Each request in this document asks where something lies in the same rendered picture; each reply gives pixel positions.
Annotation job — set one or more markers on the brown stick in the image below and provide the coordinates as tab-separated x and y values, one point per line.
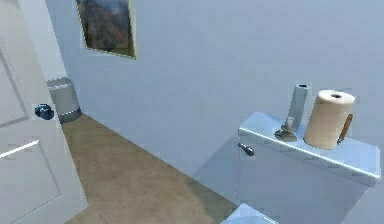
345	128

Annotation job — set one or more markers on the white room door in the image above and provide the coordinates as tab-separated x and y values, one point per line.
26	160

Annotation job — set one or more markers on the dark blue door knob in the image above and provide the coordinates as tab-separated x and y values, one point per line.
44	111

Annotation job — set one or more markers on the metal garbage can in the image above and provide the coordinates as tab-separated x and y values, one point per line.
64	100

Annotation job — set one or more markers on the small candle on holder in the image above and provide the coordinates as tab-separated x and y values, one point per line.
286	131

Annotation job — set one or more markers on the framed landscape picture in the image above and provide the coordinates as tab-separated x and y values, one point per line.
106	26

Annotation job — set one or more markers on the beige paper towel roll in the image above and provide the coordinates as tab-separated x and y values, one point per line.
328	120

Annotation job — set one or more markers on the white toilet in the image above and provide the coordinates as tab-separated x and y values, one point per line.
300	180

